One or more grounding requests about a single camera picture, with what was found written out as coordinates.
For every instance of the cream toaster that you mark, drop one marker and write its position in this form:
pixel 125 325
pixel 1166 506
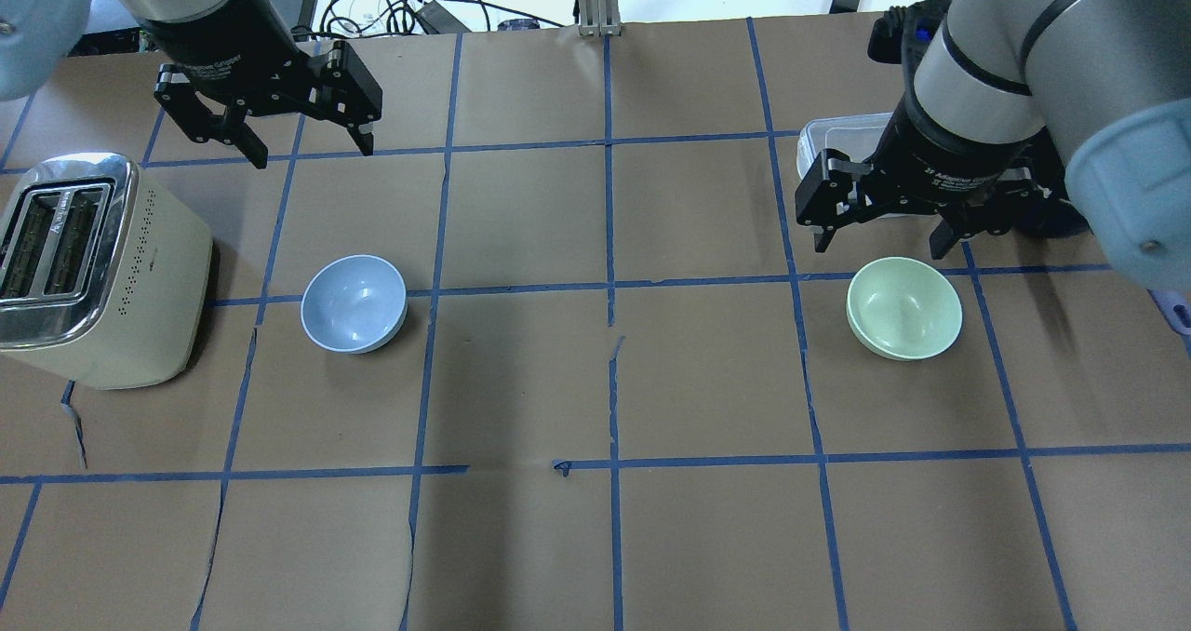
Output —
pixel 105 273

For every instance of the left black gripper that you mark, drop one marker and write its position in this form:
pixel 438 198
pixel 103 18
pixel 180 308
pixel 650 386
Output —
pixel 226 43

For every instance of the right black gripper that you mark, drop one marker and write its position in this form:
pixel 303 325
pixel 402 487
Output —
pixel 947 154

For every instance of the green bowl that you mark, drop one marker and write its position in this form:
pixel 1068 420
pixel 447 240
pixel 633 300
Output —
pixel 904 310

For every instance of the blue bowl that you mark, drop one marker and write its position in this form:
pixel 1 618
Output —
pixel 356 304

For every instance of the purple handled pan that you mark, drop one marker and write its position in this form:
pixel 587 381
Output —
pixel 1174 313

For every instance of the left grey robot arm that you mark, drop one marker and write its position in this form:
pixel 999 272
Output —
pixel 38 33

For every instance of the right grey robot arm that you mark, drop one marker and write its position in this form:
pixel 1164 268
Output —
pixel 1012 106

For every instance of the clear plastic container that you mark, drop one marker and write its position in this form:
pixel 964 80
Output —
pixel 857 136

